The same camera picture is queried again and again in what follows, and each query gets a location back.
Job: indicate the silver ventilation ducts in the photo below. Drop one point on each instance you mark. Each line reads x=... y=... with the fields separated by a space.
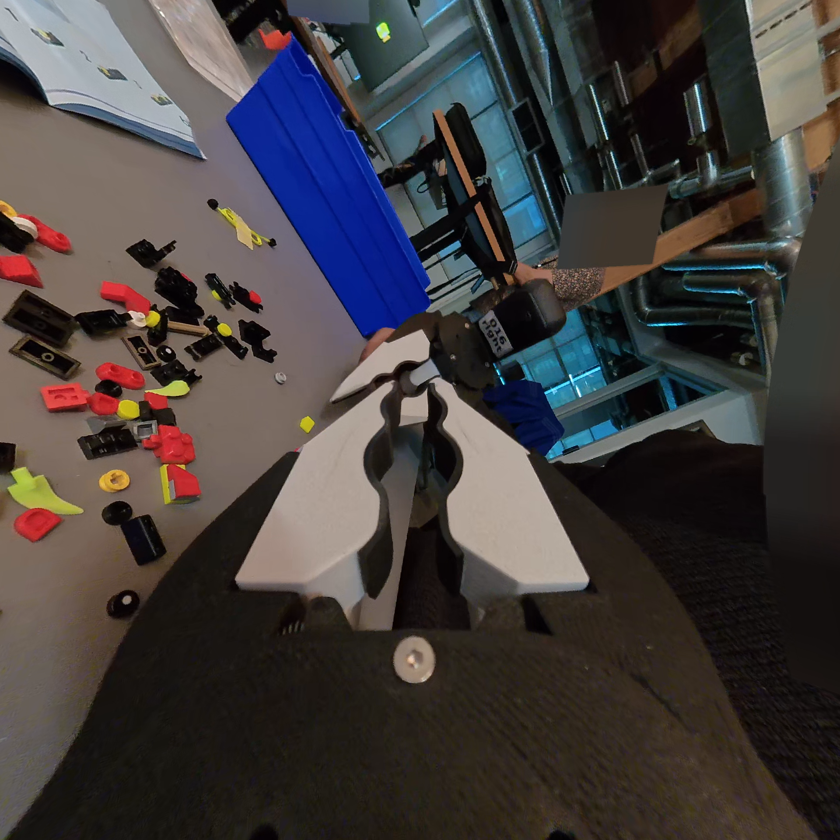
x=781 y=170

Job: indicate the small red plastic object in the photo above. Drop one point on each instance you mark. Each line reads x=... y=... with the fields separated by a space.
x=274 y=40

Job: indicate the scattered loose lego pieces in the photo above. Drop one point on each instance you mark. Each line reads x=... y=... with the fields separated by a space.
x=174 y=446

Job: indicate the dark wall screen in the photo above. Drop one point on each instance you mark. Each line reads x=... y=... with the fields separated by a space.
x=394 y=52

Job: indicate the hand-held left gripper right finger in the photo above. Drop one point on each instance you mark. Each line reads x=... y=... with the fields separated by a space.
x=518 y=525

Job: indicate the another person's forearm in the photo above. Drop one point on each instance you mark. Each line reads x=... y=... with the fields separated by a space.
x=577 y=285

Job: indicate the lego instruction booklet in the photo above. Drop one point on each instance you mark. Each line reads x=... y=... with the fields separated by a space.
x=79 y=59

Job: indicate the clear plastic bag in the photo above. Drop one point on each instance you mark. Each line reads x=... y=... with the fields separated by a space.
x=197 y=39

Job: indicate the person's right hand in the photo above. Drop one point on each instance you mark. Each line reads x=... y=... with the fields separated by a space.
x=377 y=341

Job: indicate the wooden ceiling beam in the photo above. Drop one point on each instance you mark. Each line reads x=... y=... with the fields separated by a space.
x=709 y=229

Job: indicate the wooden-edged standing desk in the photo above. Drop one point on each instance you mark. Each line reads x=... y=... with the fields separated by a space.
x=489 y=229

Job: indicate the blue plastic bin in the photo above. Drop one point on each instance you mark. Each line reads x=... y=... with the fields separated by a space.
x=328 y=197

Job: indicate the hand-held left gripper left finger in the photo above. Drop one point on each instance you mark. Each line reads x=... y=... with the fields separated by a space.
x=308 y=518

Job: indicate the blue ribbed plastic object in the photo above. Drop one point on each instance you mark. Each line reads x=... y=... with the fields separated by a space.
x=525 y=413

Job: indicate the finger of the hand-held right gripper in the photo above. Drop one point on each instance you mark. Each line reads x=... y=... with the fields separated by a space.
x=413 y=408
x=387 y=364

